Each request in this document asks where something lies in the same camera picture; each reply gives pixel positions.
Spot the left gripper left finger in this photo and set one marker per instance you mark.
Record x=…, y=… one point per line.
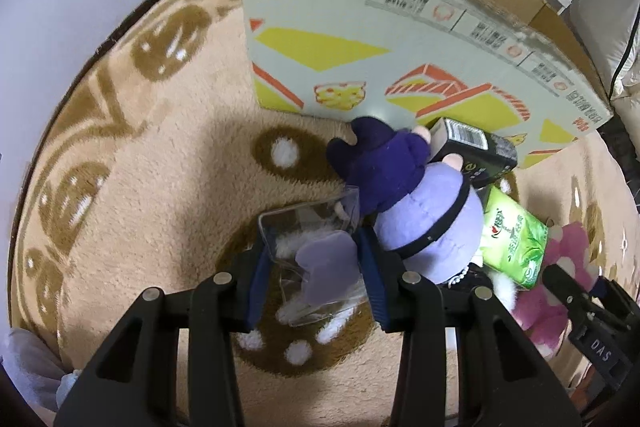
x=131, y=380

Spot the beige patterned plush rug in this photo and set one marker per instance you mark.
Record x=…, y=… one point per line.
x=153, y=174

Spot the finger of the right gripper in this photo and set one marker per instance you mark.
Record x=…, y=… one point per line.
x=562, y=286

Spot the green tea drink carton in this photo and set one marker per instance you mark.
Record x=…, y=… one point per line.
x=513, y=241

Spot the clear bag with purple plush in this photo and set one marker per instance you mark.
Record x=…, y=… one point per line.
x=313, y=247

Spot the black carton with barcode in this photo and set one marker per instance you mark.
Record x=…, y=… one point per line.
x=486, y=157

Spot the printed cardboard box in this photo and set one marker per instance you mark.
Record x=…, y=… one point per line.
x=509, y=67

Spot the purple doll plush toy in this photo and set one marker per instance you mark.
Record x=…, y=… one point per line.
x=423, y=207

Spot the pink plush toy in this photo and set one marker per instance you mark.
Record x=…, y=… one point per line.
x=537, y=311

